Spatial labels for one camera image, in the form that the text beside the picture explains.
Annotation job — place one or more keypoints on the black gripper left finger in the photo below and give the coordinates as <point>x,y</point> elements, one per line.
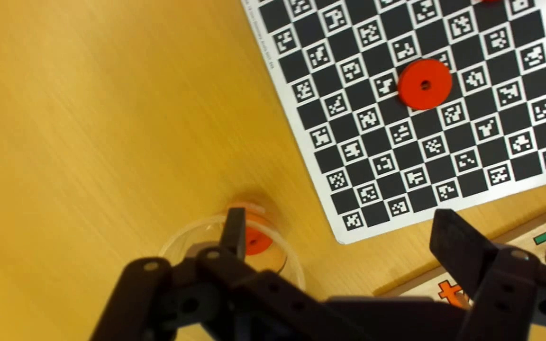
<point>179,297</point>

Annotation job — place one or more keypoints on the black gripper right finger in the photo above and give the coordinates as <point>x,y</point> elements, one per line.
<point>507,291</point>

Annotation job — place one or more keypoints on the clear plastic cup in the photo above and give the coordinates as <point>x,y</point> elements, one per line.
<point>185,244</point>

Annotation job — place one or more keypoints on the black white checkerboard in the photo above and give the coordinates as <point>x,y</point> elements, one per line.
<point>350,158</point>

